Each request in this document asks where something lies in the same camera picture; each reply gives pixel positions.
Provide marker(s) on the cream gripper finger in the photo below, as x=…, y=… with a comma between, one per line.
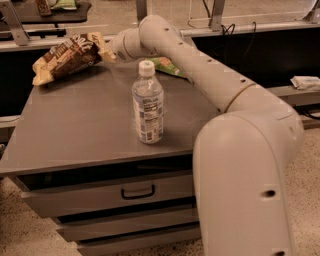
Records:
x=106, y=53

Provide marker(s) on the brown chip bag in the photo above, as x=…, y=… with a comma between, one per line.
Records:
x=70, y=57

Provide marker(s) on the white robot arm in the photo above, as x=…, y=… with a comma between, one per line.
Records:
x=240, y=156

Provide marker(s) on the green chip bag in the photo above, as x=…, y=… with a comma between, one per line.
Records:
x=164, y=65

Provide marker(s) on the clear plastic water bottle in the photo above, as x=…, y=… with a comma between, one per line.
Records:
x=148, y=100

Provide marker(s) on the black background table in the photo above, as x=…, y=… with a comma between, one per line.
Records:
x=28, y=14

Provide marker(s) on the grey drawer cabinet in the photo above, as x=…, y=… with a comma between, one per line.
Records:
x=75, y=147

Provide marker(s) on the white crumpled wrapper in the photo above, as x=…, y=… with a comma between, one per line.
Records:
x=306, y=83

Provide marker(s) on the black drawer handle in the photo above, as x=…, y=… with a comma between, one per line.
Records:
x=138, y=194

